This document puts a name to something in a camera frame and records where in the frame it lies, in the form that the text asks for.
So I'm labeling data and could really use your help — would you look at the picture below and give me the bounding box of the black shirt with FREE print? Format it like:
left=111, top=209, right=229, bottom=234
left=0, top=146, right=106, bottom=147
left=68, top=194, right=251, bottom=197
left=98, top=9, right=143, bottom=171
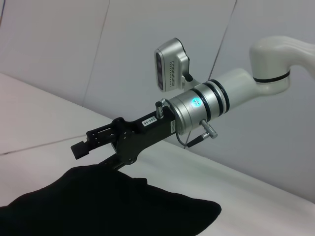
left=0, top=165, right=222, bottom=236

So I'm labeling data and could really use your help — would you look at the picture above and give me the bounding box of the right gripper cable with plug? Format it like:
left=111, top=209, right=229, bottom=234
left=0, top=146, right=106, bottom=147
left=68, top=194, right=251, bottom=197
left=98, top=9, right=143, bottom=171
left=155, top=97, right=219, bottom=149

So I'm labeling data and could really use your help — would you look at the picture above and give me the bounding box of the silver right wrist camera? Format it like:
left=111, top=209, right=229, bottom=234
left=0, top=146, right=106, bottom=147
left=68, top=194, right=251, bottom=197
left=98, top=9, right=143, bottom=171
left=154, top=37, right=191, bottom=93

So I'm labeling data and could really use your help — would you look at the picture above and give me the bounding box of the silver camera mounting bracket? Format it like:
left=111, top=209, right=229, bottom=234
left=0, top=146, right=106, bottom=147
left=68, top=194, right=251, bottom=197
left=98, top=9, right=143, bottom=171
left=181, top=73, right=206, bottom=92

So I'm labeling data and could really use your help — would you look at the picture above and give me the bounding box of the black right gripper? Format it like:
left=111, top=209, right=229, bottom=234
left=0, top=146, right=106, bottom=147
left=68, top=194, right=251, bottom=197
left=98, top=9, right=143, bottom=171
left=70, top=110, right=177, bottom=171

